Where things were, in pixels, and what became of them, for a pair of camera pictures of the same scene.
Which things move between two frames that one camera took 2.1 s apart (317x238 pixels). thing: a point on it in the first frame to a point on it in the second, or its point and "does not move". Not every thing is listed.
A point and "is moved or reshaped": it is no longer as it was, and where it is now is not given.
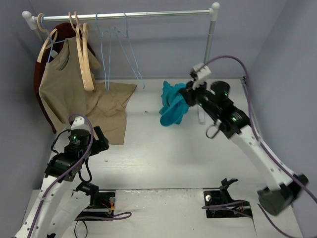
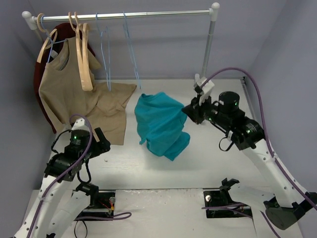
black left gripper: [101, 143] does not move
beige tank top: [64, 94] does not move
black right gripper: [189, 92] to [193, 112]
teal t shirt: [174, 106] is moved or reshaped
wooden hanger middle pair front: [82, 33] does not move
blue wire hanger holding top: [52, 43] does not move
